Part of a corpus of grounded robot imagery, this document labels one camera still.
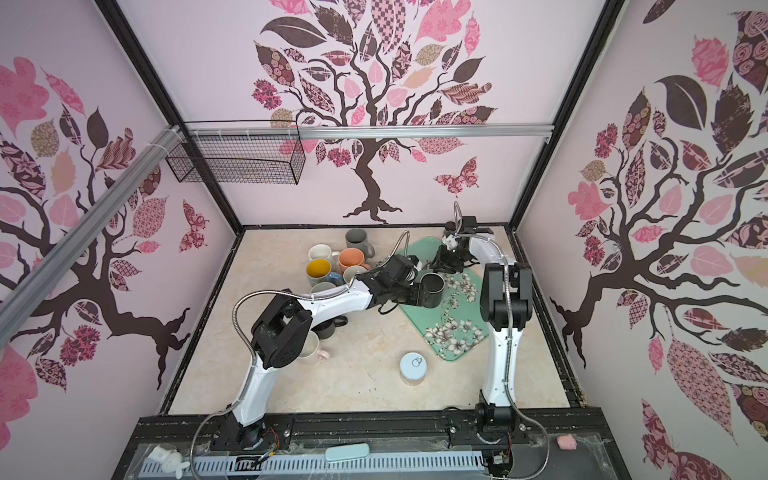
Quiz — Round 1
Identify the light grey mug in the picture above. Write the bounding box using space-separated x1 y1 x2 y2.
343 265 368 283

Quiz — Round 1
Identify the orange cream scalloped mug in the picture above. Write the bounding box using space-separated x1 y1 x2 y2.
338 248 370 273

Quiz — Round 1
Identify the dark grey mug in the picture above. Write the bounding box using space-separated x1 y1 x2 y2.
345 228 376 259

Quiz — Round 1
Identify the blue iridescent mug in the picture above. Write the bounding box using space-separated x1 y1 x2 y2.
305 259 344 286

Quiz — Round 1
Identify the green floral tray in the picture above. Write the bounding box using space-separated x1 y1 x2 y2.
400 269 489 362

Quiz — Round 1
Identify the cream speckled mug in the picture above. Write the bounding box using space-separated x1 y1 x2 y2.
310 282 336 294

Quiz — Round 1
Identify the white ribbed-bottom mug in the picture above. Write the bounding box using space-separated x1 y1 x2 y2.
308 244 338 262

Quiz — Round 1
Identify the black white mug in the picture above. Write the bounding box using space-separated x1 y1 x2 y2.
312 316 348 340

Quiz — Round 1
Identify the pink mug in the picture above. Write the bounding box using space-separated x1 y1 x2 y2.
297 331 330 365

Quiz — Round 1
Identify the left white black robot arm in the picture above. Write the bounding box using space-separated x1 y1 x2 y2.
232 254 423 427

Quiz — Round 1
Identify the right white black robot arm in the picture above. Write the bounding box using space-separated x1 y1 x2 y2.
430 213 533 431

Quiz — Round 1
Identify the light blue eraser block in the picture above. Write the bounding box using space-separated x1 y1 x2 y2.
324 443 370 463

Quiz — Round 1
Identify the pink sponge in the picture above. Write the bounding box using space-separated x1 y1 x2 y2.
556 435 578 451

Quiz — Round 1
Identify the white power plug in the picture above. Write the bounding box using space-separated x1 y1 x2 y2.
148 445 191 479

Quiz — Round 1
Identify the right metal cable conduit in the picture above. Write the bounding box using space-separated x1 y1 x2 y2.
451 200 551 480

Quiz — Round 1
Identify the black wire basket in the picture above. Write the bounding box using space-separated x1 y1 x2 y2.
165 119 306 185

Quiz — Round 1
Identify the back aluminium rail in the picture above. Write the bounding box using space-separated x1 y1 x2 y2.
187 122 554 140

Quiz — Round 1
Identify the aluminium rail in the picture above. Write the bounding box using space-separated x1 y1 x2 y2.
1 126 183 345
187 122 554 140

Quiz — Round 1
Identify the white slotted cable duct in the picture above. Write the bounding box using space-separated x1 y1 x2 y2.
195 451 485 479

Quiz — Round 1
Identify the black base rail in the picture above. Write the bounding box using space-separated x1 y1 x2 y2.
114 407 629 479

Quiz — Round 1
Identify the left aluminium rail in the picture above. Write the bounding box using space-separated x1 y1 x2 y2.
1 126 183 345

